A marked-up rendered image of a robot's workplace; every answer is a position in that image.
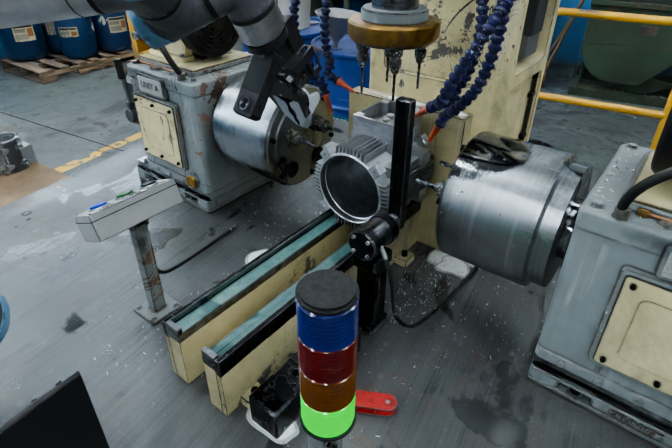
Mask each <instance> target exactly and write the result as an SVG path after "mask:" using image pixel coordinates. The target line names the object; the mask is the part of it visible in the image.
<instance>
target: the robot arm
mask: <svg viewBox="0 0 672 448"><path fill-rule="evenodd" d="M123 11H127V15H128V17H129V19H130V21H131V23H132V25H133V27H134V28H135V30H136V32H137V33H138V34H139V36H140V37H141V38H142V39H143V40H144V41H145V43H146V44H147V45H149V46H150V47H152V48H155V49H158V48H161V47H164V46H166V45H168V44H170V43H176V42H178V41H179V40H180V39H181V38H183V37H185V36H187V35H189V34H191V33H193V32H195V31H196V30H198V29H200V28H202V27H204V26H206V25H208V24H210V23H212V22H214V21H216V20H217V19H219V18H221V17H223V16H225V15H227V16H228V18H229V20H230V21H231V23H232V24H233V26H234V28H235V29H236V31H237V33H238V35H239V36H240V38H241V40H242V42H243V43H244V44H245V45H246V47H247V48H248V50H249V52H251V53H252V54H253V56H252V59H251V62H250V64H249V67H248V70H247V72H246V75H245V78H244V80H243V83H242V86H241V88H240V91H239V94H238V96H237V99H236V102H235V104H234V107H233V111H234V112H235V113H236V114H238V115H240V116H243V117H245V118H247V119H250V120H253V121H259V120H260V119H261V117H262V114H263V111H264V109H265V106H266V104H267V101H268V98H269V97H270V99H271V100H272V101H273V102H274V103H275V104H276V105H277V106H278V108H279V109H280V110H282V111H283V112H284V113H285V114H286V115H287V116H288V117H289V118H290V119H291V120H292V121H293V122H295V123H296V124H297V125H299V126H301V127H304V128H307V129H308V128H309V126H310V124H311V119H312V117H311V116H312V114H313V112H314V110H315V108H316V106H317V104H318V102H319V100H320V95H319V93H318V92H314V93H312V94H309V93H308V91H307V90H306V89H305V88H302V87H303V86H304V85H305V84H307V83H308V81H309V80H310V79H311V78H312V75H313V76H314V77H316V76H317V75H318V73H319V72H320V71H321V70H322V67H321V65H320V62H319V60H318V58H317V55H316V53H315V51H314V48H313V46H311V45H306V44H305V43H304V42H303V39H302V37H301V35H300V33H299V30H298V28H297V26H296V24H295V21H294V19H293V17H292V15H282V13H281V11H280V8H279V6H278V4H277V2H276V0H0V29H4V28H11V27H18V26H25V25H32V24H39V23H46V22H53V21H60V20H67V19H74V18H81V17H88V16H95V15H102V14H109V13H116V12H123ZM306 48H308V49H307V50H306V51H305V53H303V52H302V51H303V50H305V49H306ZM312 55H314V58H315V60H316V62H317V64H318V65H317V67H316V68H315V69H314V70H313V67H314V64H313V62H310V61H309V59H310V58H311V57H312ZM9 324H10V309H9V305H8V303H7V300H6V299H5V297H4V296H1V295H0V343H1V342H2V340H3V339H4V337H5V335H6V334H7V331H8V328H9Z"/></svg>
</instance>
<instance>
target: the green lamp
mask: <svg viewBox="0 0 672 448"><path fill-rule="evenodd" d="M300 400H301V417H302V420H303V423H304V425H305V427H306V428H307V429H308V430H309V431H310V432H311V433H313V434H314V435H316V436H319V437H323V438H332V437H336V436H339V435H341V434H343V433H344V432H346V431H347V430H348V429H349V427H350V426H351V424H352V422H353V419H354V415H355V396H354V398H353V400H352V401H351V403H350V404H349V405H348V406H347V407H345V408H344V409H342V410H340V411H337V412H332V413H323V412H318V411H315V410H313V409H312V408H310V407H309V406H307V405H306V403H305V402H304V401H303V399H302V397H301V394H300Z"/></svg>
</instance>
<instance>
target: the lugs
mask: <svg viewBox="0 0 672 448"><path fill-rule="evenodd" d="M416 143H417V144H418V146H420V147H424V146H425V145H427V144H428V143H430V142H428V137H427V135H426V134H425V133H423V134H421V135H420V136H418V137H417V139H416ZM334 153H335V149H334V147H333V146H332V145H330V146H328V147H326V148H325V149H324V150H322V151H321V152H320V155H321V156H322V158H323V159H324V161H325V160H326V159H327V158H329V157H330V156H331V155H332V154H334ZM368 170H369V171H370V173H371V174H372V176H373V177H374V179H376V178H378V177H379V176H381V175H382V174H384V173H385V172H387V171H386V169H385V168H384V166H383V165H382V163H381V162H380V161H379V162H377V163H376V164H374V165H373V166H371V167H370V168H369V169H368ZM320 203H321V204H322V206H323V207H324V209H325V210H326V211H327V210H329V209H331V208H330V206H329V205H328V204H327V202H326V200H325V199H324V200H322V201H321V202H320Z"/></svg>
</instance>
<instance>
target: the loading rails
mask: <svg viewBox="0 0 672 448"><path fill-rule="evenodd" d="M420 208H421V201H420V202H416V201H413V200H411V201H410V204H408V205H407V206H406V215H405V226H404V227H403V228H402V229H401V230H400V231H399V235H398V237H397V239H395V240H394V241H393V242H392V243H391V244H389V245H386V246H385V247H388V248H390V249H392V260H391V261H390V262H389V263H390V266H391V265H392V264H393V263H396V264H398V265H400V266H402V267H404V268H406V267H407V266H408V265H409V264H410V263H411V262H412V261H413V260H414V253H411V252H409V251H407V250H408V249H409V248H410V247H411V246H412V245H413V244H414V243H415V242H416V241H417V234H418V225H419V216H420ZM353 230H355V229H354V227H353V228H351V225H350V226H349V227H348V224H346V225H344V222H343V223H341V220H340V221H338V217H337V218H336V219H335V214H334V211H333V210H332V209H329V210H327V211H325V212H323V213H322V214H320V215H319V216H317V217H316V218H314V219H313V220H311V221H310V222H308V223H307V224H305V225H304V226H302V227H301V228H299V229H298V230H296V231H295V232H293V233H292V234H290V235H289V236H287V237H286V238H284V239H283V240H281V241H280V242H278V243H277V244H275V245H274V246H272V247H271V248H269V249H268V250H266V251H265V252H264V253H262V254H261V255H259V256H258V257H256V258H255V259H253V260H252V261H250V262H249V263H247V264H246V265H244V266H243V267H241V268H240V269H238V270H237V271H235V272H234V273H232V274H231V275H229V276H228V277H226V278H225V279H223V280H222V281H220V282H219V283H217V284H216V285H214V286H213V287H211V288H210V289H208V290H207V291H205V292H204V293H202V294H201V295H199V296H198V297H196V298H195V299H193V300H192V301H190V302H189V303H187V304H186V305H184V306H183V307H182V308H180V309H179V310H177V311H176V312H174V313H173V314H171V315H170V316H168V317H167V318H165V319H164V320H162V324H163V328H164V332H165V335H166V340H167V344H168V348H169V352H170V356H171V360H172V364H173V368H174V372H175V373H176V374H177V375H179V376H180V377H181V378H182V379H183V380H185V381H186V382H187V383H188V384H189V383H190V382H192V381H193V380H194V379H195V378H197V377H198V376H199V375H200V374H202V373H203V372H204V371H205V373H206V378H207V383H208V388H209V393H210V398H211V403H212V404H213V405H215V406H216V407H217V408H218V409H219V410H221V411H222V412H224V414H225V415H227V416H228V415H229V414H230V413H232V412H233V411H234V410H235V409H236V408H237V407H238V406H239V405H240V404H241V403H242V404H243V405H244V406H245V407H247V408H248V409H249V410H250V403H249V395H250V394H251V393H252V392H253V391H255V390H256V389H257V388H258V387H259V386H260V385H261V384H262V383H263V382H264V381H265V380H266V379H268V378H269V377H270V376H271V375H272V374H274V373H275V372H276V371H277V369H278V368H279V367H281V366H282V365H283V364H284V363H285V362H286V361H287V360H288V359H289V358H291V357H292V356H293V355H294V354H295V353H296V352H298V340H297V319H296V299H295V289H296V286H297V284H298V282H299V281H300V280H301V279H302V278H303V277H304V276H306V275H307V274H309V273H312V272H314V271H317V270H323V269H332V270H338V271H341V272H344V273H346V274H348V275H349V276H351V277H352V278H353V279H354V280H355V281H356V282H357V267H356V266H354V265H353V255H354V253H352V252H351V248H350V246H349V242H348V237H349V234H350V233H351V232H352V231H353ZM250 411H251V410H250Z"/></svg>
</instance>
